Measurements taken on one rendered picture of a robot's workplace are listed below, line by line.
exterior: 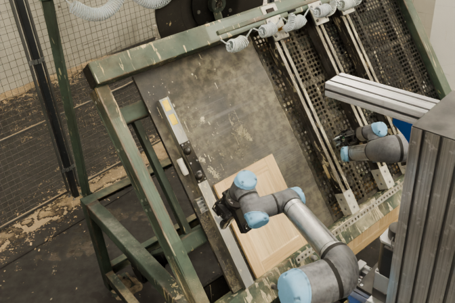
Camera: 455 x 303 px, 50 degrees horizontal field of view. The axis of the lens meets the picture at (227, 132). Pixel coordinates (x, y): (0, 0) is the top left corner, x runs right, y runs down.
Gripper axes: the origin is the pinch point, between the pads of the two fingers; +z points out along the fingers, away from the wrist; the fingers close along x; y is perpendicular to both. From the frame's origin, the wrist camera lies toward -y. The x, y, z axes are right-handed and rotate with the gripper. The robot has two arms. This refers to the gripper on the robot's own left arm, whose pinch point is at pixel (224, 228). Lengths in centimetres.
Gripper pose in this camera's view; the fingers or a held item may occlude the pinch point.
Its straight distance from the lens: 198.0
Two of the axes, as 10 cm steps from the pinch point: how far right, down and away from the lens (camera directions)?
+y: -6.5, -6.9, 3.2
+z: -2.7, 6.0, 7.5
